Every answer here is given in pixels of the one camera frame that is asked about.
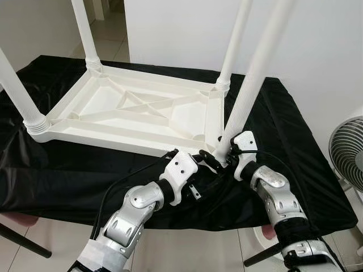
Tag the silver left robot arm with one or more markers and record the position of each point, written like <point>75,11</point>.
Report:
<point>133,201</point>

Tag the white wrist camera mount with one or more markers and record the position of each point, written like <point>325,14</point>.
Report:
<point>181,167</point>
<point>247,141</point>

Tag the pink plastic object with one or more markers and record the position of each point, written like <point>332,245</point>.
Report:
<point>269,231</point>

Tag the red plastic stool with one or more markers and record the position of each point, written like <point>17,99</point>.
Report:
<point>17,219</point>

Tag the white plastic table top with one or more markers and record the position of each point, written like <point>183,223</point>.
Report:
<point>113,136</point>

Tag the white plastic table leg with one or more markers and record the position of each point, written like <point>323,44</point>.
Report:
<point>17,90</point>
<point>255,73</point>
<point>85,34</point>
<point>235,39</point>

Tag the white standing fan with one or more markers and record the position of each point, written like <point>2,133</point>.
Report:
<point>347,153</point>

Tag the black tablecloth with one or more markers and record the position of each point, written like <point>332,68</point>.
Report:
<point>295,170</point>

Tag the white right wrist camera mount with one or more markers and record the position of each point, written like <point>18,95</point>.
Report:
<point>247,141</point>

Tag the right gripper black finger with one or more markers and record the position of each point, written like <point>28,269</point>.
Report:
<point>211,161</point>

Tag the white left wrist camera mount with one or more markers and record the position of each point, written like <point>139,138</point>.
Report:
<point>181,167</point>

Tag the white round plastic object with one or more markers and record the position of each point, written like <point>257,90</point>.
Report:
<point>262,243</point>

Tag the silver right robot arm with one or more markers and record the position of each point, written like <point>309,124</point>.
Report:
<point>278,192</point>

